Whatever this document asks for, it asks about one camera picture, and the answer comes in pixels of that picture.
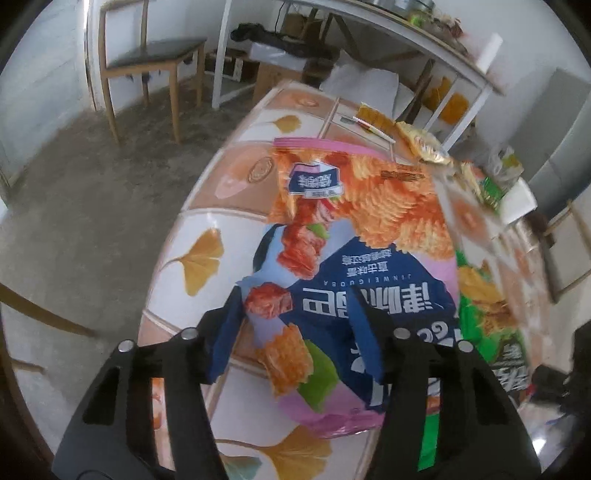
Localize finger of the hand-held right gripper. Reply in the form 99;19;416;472
529;362;583;414

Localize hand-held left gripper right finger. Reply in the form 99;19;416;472
353;300;541;480

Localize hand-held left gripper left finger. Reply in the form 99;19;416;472
52;307;241;480

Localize pink snack bag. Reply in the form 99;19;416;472
205;136;462;439

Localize green snack bag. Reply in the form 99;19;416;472
416;249;541;472

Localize wooden chair with dark seat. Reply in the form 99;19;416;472
538;198;591;303
84;0;208;144

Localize wooden chair leg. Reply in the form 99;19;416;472
0;281;100;374

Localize white plastic bag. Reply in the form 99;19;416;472
489;148;525;185

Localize grey refrigerator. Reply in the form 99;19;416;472
505;67;591;195

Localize orange plastic bag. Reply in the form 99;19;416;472
427;76;472;125

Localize white sacks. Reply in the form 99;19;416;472
321;53;428;123

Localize cardboard box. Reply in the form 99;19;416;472
253;62;305;100

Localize white long desk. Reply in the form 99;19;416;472
211;0;506;148

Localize black cloth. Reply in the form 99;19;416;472
230;22;333;58

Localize white paper roll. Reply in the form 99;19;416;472
475;33;504;72

